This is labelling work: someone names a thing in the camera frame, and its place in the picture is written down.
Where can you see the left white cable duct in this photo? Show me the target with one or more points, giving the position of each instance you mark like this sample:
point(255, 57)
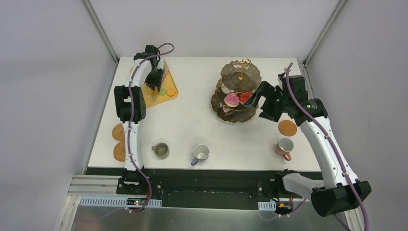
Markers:
point(116, 201)

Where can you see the green sandwich cookie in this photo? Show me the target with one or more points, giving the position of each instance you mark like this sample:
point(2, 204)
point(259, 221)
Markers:
point(163, 92)

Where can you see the red strawberry donut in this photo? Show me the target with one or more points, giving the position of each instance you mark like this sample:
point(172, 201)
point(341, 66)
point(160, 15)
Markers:
point(244, 97)

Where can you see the pink frosted donut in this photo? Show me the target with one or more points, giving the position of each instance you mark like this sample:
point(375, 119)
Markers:
point(232, 100)

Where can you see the grey small cup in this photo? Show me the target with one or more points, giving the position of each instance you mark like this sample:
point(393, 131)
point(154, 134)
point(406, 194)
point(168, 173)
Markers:
point(161, 150)

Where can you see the right white cable duct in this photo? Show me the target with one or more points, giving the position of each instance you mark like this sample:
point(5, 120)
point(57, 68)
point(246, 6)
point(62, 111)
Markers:
point(267, 206)

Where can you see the yellow serving tray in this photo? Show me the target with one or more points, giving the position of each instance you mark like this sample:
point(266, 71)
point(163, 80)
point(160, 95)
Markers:
point(167, 84)

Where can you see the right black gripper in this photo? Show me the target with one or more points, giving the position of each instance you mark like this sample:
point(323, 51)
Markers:
point(266, 100)

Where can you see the white striped donut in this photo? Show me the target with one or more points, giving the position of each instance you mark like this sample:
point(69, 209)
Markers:
point(226, 90)

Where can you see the aluminium frame rail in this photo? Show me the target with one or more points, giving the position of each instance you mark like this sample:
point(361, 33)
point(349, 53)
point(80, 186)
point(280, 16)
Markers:
point(93, 185)

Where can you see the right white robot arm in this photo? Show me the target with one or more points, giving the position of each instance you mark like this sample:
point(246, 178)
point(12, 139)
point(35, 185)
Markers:
point(340, 189)

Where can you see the orange round coaster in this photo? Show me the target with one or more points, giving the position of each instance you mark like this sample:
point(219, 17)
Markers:
point(287, 128)

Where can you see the dark chocolate cake piece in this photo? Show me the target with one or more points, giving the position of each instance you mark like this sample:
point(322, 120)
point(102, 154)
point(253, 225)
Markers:
point(225, 109)

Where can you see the white cable duct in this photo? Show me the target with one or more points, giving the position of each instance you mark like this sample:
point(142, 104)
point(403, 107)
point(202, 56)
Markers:
point(267, 206)
point(116, 201)

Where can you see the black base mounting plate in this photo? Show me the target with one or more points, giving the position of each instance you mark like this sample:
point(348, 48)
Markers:
point(214, 189)

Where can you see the blue grey mug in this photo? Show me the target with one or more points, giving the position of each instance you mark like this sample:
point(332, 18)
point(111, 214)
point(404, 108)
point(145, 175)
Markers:
point(201, 153)

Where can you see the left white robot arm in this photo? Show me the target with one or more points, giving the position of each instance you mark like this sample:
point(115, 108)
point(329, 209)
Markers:
point(148, 70)

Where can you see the pink handled metal tongs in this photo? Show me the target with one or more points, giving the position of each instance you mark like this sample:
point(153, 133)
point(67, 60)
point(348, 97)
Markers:
point(157, 88)

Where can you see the pink mug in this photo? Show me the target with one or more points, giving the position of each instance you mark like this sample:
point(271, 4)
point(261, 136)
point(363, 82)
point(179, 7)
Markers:
point(283, 148)

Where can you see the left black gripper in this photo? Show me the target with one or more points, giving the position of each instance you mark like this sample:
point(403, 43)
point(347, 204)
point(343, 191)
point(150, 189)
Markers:
point(153, 84)

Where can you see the three tier glass stand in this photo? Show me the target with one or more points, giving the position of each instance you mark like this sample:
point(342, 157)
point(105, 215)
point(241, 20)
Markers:
point(241, 76)

